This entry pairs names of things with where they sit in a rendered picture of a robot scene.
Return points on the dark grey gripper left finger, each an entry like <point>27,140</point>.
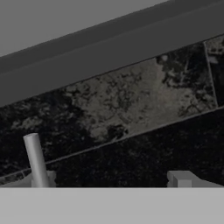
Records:
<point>52,178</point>

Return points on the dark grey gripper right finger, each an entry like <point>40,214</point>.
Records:
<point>180,178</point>

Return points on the grey metal cylindrical rod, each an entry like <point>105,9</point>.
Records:
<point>36,157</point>

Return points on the dark grey wall cupboard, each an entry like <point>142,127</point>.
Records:
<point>116,54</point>

